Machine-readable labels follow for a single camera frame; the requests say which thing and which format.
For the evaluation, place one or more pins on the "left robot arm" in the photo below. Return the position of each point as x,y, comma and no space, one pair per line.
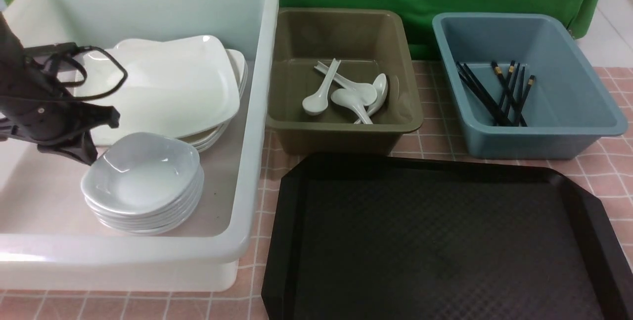
67,73

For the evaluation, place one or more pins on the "white spoon in bin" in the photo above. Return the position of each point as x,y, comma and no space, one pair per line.
366,92
317,103
380,84

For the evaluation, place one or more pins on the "black chopsticks in blue bin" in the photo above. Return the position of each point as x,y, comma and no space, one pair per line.
507,106

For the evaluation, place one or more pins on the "white spoon left in bin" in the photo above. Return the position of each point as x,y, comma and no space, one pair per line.
317,103

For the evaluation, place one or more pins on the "blue plastic bin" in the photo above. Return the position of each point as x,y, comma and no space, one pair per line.
568,108

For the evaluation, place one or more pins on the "white spoon right in bin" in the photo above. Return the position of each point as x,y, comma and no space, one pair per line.
380,84

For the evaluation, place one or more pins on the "large white square plate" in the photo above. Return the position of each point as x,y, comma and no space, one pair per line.
176,88

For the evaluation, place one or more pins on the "stack of white square plates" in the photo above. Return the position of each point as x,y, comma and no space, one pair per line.
205,140

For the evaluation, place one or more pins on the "stack of white bowls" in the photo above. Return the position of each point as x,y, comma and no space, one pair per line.
144,184

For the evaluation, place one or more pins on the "white ceramic spoon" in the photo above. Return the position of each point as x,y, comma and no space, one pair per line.
349,99

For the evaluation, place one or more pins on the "white spoon middle in bin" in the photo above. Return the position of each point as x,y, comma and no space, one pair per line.
366,92

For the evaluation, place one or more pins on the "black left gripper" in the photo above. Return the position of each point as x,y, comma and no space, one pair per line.
37,108

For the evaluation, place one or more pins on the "black plastic tray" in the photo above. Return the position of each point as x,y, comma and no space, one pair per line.
367,237

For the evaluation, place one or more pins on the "large white plastic bin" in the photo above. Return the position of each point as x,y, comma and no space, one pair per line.
50,240

